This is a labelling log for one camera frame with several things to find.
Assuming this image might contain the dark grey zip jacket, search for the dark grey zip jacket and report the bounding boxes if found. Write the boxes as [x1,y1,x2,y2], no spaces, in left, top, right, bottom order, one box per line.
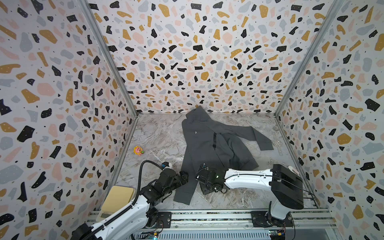
[174,107,273,205]

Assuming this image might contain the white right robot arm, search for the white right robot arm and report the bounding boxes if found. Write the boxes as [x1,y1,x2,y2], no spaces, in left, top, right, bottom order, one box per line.
[196,164,304,227]

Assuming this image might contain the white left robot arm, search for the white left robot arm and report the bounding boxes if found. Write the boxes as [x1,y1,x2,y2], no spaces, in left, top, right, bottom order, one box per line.
[71,168,189,240]

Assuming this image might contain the pink yellow small toy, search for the pink yellow small toy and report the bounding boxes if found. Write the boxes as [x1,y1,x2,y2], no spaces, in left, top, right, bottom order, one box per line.
[134,146,144,156]

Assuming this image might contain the beige kitchen scale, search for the beige kitchen scale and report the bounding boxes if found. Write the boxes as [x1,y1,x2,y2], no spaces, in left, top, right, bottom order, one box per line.
[96,186,135,222]

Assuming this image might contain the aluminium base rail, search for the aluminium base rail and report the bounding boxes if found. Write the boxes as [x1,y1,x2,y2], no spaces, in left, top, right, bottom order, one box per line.
[86,208,337,240]

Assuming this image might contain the left corner aluminium post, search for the left corner aluminium post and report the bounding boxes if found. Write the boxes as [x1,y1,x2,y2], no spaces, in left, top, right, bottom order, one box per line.
[76,0,139,117]

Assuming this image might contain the corner aluminium post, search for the corner aluminium post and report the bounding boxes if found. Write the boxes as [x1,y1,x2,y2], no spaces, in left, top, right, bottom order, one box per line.
[274,0,346,117]
[76,0,139,117]

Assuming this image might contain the right corner aluminium post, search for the right corner aluminium post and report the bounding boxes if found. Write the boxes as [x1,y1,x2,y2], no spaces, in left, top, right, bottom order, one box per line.
[274,0,346,117]

